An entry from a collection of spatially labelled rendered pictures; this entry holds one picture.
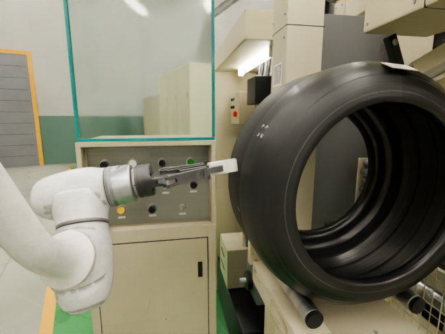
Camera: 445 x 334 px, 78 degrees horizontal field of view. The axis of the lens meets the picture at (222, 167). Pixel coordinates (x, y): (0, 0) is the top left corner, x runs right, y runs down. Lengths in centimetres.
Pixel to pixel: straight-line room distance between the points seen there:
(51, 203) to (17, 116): 879
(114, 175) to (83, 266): 19
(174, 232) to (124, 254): 23
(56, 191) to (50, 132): 875
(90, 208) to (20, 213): 19
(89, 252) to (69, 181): 16
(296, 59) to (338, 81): 38
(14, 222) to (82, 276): 17
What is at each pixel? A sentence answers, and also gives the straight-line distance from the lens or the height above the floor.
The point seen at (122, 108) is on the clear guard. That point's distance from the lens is 118.
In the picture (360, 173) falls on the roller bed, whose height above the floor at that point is 114.
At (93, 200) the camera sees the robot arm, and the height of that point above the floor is 120.
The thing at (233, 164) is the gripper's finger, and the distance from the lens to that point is 66.
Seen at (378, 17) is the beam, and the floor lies 166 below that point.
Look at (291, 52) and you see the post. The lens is 99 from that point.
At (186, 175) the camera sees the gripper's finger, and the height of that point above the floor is 124.
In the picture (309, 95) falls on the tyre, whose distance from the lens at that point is 61.
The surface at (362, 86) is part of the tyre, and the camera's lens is 64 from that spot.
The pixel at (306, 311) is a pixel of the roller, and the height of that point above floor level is 92.
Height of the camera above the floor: 137
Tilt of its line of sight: 10 degrees down
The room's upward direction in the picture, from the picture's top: straight up
